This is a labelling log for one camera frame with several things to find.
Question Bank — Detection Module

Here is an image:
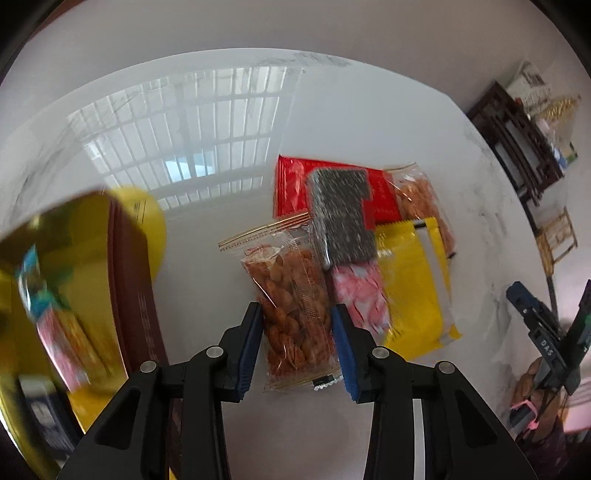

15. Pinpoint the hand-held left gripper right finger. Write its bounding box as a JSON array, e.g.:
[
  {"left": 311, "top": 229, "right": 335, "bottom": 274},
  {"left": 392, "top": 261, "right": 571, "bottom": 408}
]
[{"left": 331, "top": 304, "right": 532, "bottom": 480}]

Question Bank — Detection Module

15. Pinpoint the blue cracker packet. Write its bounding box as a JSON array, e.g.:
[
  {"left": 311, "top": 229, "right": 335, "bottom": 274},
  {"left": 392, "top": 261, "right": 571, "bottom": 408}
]
[{"left": 17, "top": 375, "right": 80, "bottom": 459}]

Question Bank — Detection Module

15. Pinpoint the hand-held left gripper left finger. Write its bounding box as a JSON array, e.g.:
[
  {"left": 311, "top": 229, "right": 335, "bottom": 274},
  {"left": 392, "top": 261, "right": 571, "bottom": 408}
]
[{"left": 58, "top": 301, "right": 264, "bottom": 480}]

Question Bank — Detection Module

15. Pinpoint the red snack packet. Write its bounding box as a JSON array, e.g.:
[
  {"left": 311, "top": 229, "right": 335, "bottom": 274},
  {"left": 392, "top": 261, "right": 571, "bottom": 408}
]
[{"left": 273, "top": 155, "right": 400, "bottom": 229}]

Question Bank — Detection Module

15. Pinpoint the blue clear snack packet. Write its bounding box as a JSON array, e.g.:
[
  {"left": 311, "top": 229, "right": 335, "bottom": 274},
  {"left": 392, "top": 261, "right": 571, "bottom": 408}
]
[{"left": 15, "top": 244, "right": 71, "bottom": 325}]

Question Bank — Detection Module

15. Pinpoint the person's right forearm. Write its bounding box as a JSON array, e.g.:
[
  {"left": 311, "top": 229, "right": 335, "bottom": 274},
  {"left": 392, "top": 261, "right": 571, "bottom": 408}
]
[{"left": 524, "top": 425, "right": 583, "bottom": 480}]

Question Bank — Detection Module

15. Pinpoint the dark wooden side table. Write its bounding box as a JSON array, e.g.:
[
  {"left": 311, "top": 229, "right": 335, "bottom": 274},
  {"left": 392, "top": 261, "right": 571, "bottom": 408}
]
[{"left": 466, "top": 80, "right": 567, "bottom": 207}]

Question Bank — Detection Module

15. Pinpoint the clear peanut packet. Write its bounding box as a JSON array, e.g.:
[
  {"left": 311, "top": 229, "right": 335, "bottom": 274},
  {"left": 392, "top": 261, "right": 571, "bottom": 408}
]
[
  {"left": 218, "top": 211, "right": 345, "bottom": 394},
  {"left": 385, "top": 162, "right": 457, "bottom": 260}
]

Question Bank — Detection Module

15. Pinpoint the wooden chair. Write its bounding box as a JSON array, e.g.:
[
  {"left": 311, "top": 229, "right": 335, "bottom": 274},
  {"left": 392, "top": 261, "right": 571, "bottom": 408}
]
[{"left": 534, "top": 207, "right": 579, "bottom": 278}]

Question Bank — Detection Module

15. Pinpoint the gold ornament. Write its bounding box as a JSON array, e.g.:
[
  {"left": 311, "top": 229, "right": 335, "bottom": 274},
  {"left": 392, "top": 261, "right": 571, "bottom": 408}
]
[{"left": 539, "top": 95, "right": 581, "bottom": 121}]

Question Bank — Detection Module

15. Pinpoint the yellow packet with white strip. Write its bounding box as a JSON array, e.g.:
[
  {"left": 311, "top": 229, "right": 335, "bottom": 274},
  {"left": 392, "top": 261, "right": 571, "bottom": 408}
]
[{"left": 373, "top": 217, "right": 463, "bottom": 361}]

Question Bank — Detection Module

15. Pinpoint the pink tie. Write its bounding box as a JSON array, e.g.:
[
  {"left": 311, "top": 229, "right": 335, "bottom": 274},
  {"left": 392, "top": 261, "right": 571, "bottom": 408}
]
[{"left": 509, "top": 400, "right": 539, "bottom": 433}]

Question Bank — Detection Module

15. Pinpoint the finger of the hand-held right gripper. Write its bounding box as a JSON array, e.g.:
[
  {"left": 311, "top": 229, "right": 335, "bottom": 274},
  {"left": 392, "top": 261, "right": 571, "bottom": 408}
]
[{"left": 505, "top": 281, "right": 550, "bottom": 326}]

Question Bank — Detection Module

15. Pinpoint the black sesame packet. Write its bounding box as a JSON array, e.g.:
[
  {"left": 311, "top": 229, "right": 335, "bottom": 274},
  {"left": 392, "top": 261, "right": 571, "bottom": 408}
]
[{"left": 306, "top": 168, "right": 376, "bottom": 270}]

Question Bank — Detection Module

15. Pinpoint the red tin box gold inside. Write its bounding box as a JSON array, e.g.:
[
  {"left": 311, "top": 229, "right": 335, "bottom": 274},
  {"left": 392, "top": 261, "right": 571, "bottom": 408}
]
[{"left": 0, "top": 187, "right": 170, "bottom": 480}]

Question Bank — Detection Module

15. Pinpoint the person's right hand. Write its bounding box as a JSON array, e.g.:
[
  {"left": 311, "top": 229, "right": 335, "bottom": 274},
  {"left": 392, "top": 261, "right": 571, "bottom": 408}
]
[{"left": 514, "top": 357, "right": 565, "bottom": 445}]

